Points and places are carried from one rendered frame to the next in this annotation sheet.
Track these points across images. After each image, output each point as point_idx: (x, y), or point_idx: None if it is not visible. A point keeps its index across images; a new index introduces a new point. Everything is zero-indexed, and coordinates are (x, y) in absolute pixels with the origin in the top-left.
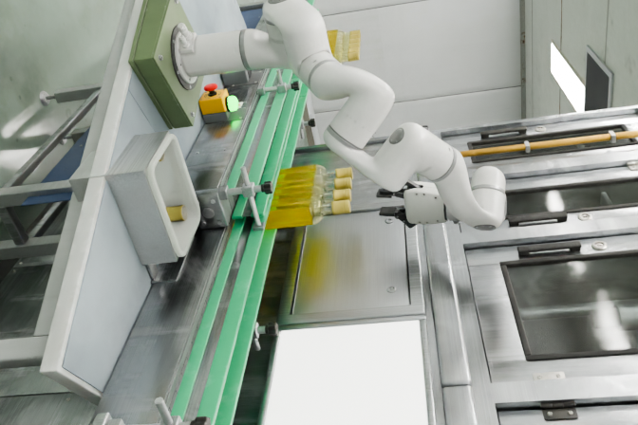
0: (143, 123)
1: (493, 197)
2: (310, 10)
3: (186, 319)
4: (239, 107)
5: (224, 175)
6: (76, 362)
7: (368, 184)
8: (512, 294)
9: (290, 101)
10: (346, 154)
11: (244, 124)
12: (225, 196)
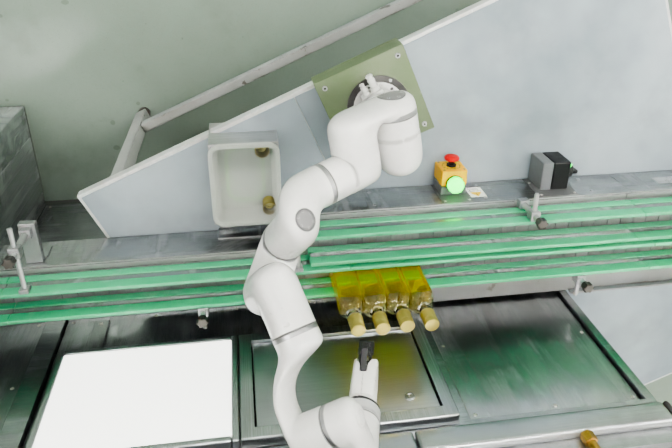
0: (300, 130)
1: (309, 424)
2: (356, 117)
3: (170, 253)
4: (471, 196)
5: (327, 214)
6: (95, 205)
7: (509, 377)
8: None
9: (563, 241)
10: (258, 246)
11: (433, 207)
12: None
